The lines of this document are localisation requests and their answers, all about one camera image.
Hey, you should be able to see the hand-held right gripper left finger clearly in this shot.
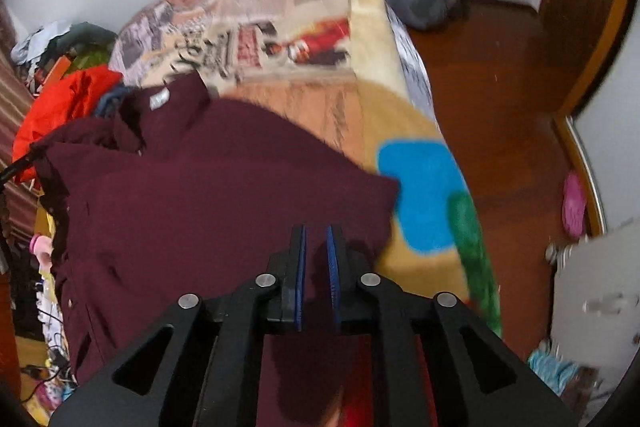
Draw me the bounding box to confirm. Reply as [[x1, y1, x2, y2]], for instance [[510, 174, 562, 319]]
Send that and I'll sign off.
[[50, 224, 307, 427]]

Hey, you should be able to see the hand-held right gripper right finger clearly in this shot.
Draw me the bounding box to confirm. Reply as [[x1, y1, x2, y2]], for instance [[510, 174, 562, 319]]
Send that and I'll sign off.
[[326, 224, 576, 427]]

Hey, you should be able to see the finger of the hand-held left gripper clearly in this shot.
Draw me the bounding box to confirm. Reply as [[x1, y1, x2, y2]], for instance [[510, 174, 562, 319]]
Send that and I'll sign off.
[[0, 146, 48, 185]]

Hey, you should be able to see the maroon button shirt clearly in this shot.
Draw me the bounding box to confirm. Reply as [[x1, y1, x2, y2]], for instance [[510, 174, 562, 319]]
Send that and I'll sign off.
[[35, 72, 416, 427]]

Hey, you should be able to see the pile of clothes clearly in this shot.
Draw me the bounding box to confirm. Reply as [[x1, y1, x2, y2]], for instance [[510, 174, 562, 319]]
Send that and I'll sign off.
[[10, 21, 118, 78]]

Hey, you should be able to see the yellow garment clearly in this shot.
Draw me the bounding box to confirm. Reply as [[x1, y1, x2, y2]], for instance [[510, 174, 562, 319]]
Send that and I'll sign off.
[[34, 202, 56, 278]]

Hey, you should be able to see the red garment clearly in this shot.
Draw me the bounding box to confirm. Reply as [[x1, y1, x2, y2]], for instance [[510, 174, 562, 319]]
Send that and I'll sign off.
[[12, 67, 123, 185]]

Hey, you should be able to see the pink small object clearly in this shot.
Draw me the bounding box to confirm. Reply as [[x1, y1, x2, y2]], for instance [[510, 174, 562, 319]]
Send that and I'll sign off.
[[30, 234, 53, 268]]

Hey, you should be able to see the orange box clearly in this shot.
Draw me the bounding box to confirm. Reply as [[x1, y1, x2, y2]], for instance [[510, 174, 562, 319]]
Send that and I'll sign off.
[[47, 57, 71, 82]]

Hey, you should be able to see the dark blue garment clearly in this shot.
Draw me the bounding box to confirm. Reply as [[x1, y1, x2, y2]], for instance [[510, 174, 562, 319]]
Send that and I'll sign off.
[[95, 86, 136, 118]]

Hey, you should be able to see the printed blanket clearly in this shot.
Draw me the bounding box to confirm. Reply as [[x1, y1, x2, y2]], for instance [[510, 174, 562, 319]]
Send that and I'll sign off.
[[107, 0, 503, 338]]

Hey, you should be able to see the light blue cloth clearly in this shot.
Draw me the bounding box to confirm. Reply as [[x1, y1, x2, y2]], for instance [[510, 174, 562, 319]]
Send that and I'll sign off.
[[527, 342, 576, 403]]

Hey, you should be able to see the pink slipper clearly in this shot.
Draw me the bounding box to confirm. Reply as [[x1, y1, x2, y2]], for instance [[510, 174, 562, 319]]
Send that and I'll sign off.
[[562, 172, 587, 235]]

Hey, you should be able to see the brown wooden door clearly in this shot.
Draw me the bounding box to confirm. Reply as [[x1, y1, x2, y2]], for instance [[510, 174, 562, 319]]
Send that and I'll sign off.
[[540, 0, 636, 115]]

